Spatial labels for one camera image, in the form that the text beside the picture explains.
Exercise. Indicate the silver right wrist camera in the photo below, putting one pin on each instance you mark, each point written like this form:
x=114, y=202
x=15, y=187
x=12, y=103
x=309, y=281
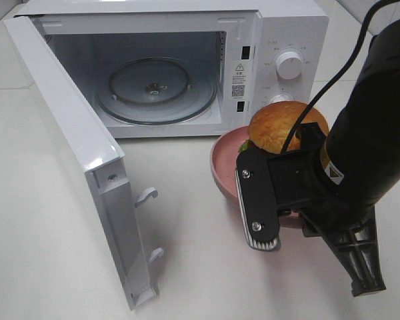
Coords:
x=257, y=201

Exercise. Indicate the white timer knob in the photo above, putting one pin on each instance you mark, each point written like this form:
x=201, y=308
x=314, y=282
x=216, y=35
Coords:
x=280, y=98

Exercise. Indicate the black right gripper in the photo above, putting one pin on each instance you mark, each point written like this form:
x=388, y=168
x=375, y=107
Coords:
x=299, y=183

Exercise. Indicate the pink plate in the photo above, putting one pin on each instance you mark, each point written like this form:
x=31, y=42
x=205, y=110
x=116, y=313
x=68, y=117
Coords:
x=223, y=163

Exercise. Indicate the upper white power knob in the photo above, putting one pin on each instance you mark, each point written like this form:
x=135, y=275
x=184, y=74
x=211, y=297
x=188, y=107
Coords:
x=289, y=65

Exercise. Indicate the glass microwave turntable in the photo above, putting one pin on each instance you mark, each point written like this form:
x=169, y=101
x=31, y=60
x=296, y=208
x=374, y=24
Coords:
x=157, y=91

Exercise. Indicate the toy burger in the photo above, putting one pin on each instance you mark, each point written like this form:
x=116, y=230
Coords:
x=270, y=126

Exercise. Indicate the white microwave oven body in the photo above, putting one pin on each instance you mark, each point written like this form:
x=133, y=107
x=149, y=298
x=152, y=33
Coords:
x=242, y=39

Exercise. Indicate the white microwave door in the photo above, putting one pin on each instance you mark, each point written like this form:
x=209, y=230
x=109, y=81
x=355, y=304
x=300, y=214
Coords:
x=62, y=75

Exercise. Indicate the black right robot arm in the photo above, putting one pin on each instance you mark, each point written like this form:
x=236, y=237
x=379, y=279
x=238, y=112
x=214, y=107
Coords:
x=336, y=182

